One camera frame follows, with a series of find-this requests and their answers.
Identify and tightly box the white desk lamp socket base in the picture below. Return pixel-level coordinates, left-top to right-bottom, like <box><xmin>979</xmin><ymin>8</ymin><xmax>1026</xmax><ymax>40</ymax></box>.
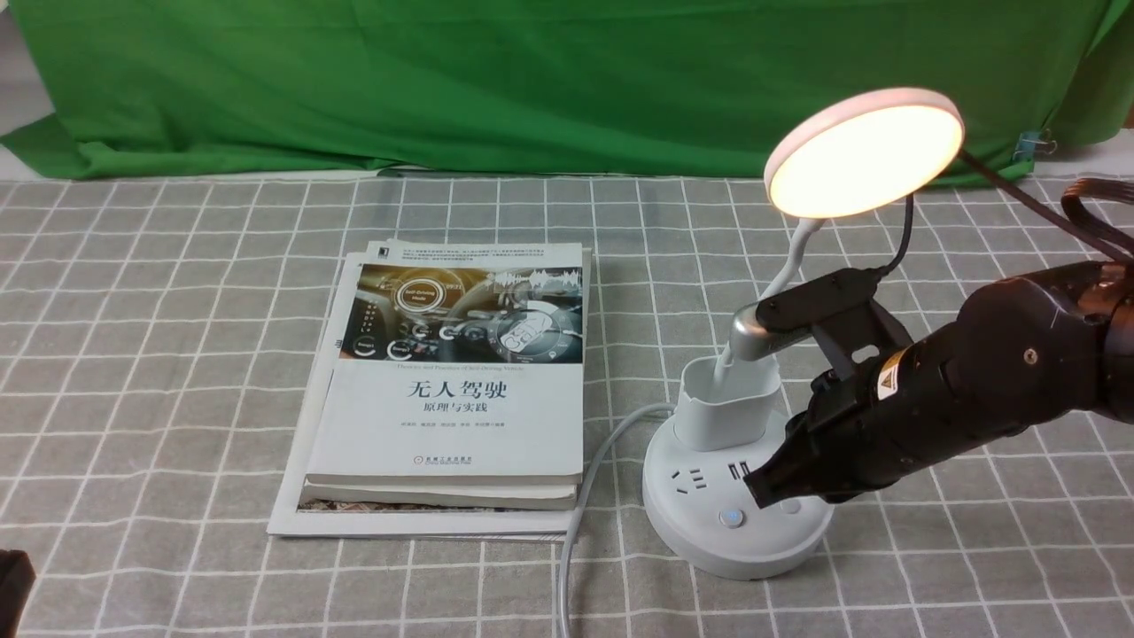
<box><xmin>641</xmin><ymin>86</ymin><xmax>965</xmax><ymax>581</ymax></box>

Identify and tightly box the white lamp power cable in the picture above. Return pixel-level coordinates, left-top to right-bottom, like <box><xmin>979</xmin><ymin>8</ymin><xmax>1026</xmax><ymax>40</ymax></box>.
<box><xmin>555</xmin><ymin>402</ymin><xmax>676</xmax><ymax>638</ymax></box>

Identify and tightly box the black object at corner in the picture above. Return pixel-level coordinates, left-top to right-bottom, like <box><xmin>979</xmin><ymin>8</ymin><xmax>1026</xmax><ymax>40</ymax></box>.
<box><xmin>0</xmin><ymin>548</ymin><xmax>36</xmax><ymax>638</ymax></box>

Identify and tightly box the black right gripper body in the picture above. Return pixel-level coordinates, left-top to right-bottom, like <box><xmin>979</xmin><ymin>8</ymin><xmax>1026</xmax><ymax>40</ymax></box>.
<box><xmin>805</xmin><ymin>275</ymin><xmax>1108</xmax><ymax>496</ymax></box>

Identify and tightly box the green backdrop cloth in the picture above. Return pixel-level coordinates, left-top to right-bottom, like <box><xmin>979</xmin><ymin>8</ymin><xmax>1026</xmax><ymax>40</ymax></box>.
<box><xmin>3</xmin><ymin>1</ymin><xmax>1131</xmax><ymax>179</ymax></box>

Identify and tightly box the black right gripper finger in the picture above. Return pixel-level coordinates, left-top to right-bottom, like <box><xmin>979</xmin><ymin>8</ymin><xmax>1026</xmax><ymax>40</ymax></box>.
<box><xmin>742</xmin><ymin>412</ymin><xmax>856</xmax><ymax>510</ymax></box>

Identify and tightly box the blue binder clip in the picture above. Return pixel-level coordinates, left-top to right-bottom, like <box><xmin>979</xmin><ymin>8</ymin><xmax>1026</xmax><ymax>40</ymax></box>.
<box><xmin>1012</xmin><ymin>128</ymin><xmax>1060</xmax><ymax>163</ymax></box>

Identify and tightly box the middle book under textbook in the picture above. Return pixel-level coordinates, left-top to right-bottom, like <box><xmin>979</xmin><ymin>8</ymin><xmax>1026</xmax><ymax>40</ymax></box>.
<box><xmin>299</xmin><ymin>480</ymin><xmax>579</xmax><ymax>511</ymax></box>

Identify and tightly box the white self-driving textbook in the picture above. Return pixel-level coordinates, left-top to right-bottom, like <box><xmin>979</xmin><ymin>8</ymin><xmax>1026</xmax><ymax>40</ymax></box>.
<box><xmin>307</xmin><ymin>241</ymin><xmax>590</xmax><ymax>486</ymax></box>

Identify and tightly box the black camera cable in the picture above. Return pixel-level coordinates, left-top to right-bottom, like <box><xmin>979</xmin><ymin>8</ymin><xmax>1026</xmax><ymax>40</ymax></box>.
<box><xmin>864</xmin><ymin>148</ymin><xmax>1134</xmax><ymax>280</ymax></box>

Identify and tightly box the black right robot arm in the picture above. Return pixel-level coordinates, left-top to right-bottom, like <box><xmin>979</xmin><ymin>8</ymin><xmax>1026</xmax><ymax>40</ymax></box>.
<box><xmin>742</xmin><ymin>260</ymin><xmax>1133</xmax><ymax>509</ymax></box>

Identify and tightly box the large bottom book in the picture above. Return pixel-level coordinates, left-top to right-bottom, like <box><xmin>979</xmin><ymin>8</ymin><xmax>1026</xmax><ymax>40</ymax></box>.
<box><xmin>268</xmin><ymin>277</ymin><xmax>578</xmax><ymax>541</ymax></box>

